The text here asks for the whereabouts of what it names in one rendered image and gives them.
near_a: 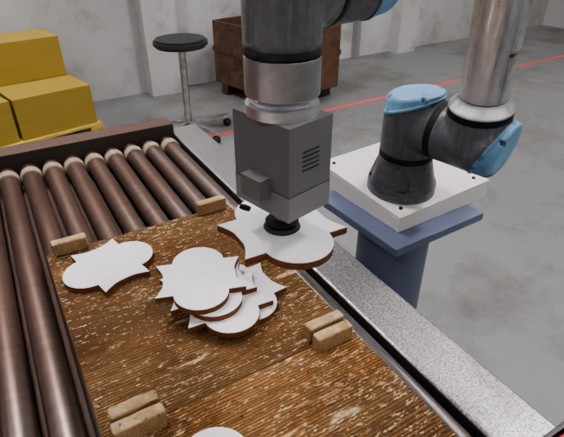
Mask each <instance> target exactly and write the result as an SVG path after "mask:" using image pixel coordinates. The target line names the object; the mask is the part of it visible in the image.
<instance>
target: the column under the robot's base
mask: <svg viewBox="0 0 564 437"><path fill-rule="evenodd" d="M323 207H325V208H326V209H327V210H329V211H330V212H332V213H333V214H335V215H336V216H338V217H339V218H340V219H342V220H343V221H344V222H345V223H347V224H348V225H350V226H351V227H353V228H354V229H356V230H357V231H358V233H357V250H356V260H357V261H359V262H360V263H361V264H362V265H364V266H365V267H366V268H367V269H368V270H370V271H371V272H372V273H373V274H375V275H376V276H377V277H378V278H379V279H381V280H382V281H383V282H384V283H385V284H387V285H388V286H389V287H390V288H392V289H393V290H394V291H395V292H396V293H397V294H398V295H399V296H400V297H402V298H403V299H404V300H405V301H406V302H408V303H409V304H410V305H411V306H413V307H414V308H415V309H416V307H417V302H418V298H419V293H420V289H421V284H422V279H423V271H424V266H425V262H426V257H427V253H428V248H429V243H430V242H432V241H434V240H437V239H439V238H441V237H444V236H446V235H448V234H450V233H452V232H455V231H458V230H460V229H462V228H464V227H466V226H468V225H472V224H474V223H475V222H478V221H480V220H482V216H483V212H481V211H479V210H477V209H475V208H474V207H472V206H470V205H464V206H461V207H459V208H457V209H455V210H453V211H450V212H446V213H444V214H442V215H440V216H437V217H435V218H432V219H430V220H427V221H425V222H422V223H421V224H418V225H414V226H412V227H411V228H408V229H406V230H403V231H401V232H396V231H395V230H393V229H392V228H390V227H389V226H387V225H386V224H385V223H383V222H382V221H380V220H379V219H377V218H375V217H373V216H372V215H370V214H369V213H368V212H366V211H365V210H363V209H362V208H360V207H359V206H357V205H355V204H354V203H352V202H350V201H349V200H348V199H346V198H345V197H343V196H342V195H340V194H339V193H337V192H335V191H334V190H332V191H329V203H327V204H326V205H323Z"/></svg>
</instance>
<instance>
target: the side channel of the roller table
mask: <svg viewBox="0 0 564 437"><path fill-rule="evenodd" d="M164 136H169V137H171V138H172V139H174V126H173V123H172V122H171V121H170V120H168V119H167V118H160V119H156V120H151V121H142V122H137V123H132V124H127V125H122V126H118V127H109V128H104V129H99V130H95V131H89V132H85V133H79V134H71V135H66V136H62V137H56V138H52V139H47V140H38V141H33V142H28V143H23V144H19V145H14V146H9V147H0V171H1V170H2V169H4V168H11V169H13V170H15V171H16V173H17V174H18V175H19V177H20V173H21V168H22V167H23V166H24V165H26V164H34V165H36V166H37V167H38V168H39V169H40V170H41V172H42V173H43V163H44V162H45V161H46V160H57V161H58V162H59V163H60V164H61V165H62V167H63V166H64V164H63V161H64V159H65V158H66V157H68V156H70V155H75V156H77V157H78V158H79V159H80V160H82V161H83V163H84V156H85V154H86V153H88V152H90V151H95V152H98V153H99V154H100V155H101V156H102V157H103V159H104V156H103V154H104V151H105V150H106V149H107V148H109V147H115V148H117V149H118V150H119V151H121V152H122V149H123V148H124V147H125V146H126V145H127V144H129V143H132V144H135V145H136V146H138V147H139V148H141V144H142V143H143V142H144V141H145V140H152V141H154V142H156V143H157V144H158V145H159V141H160V139H161V138H162V137H164ZM122 154H123V153H122Z"/></svg>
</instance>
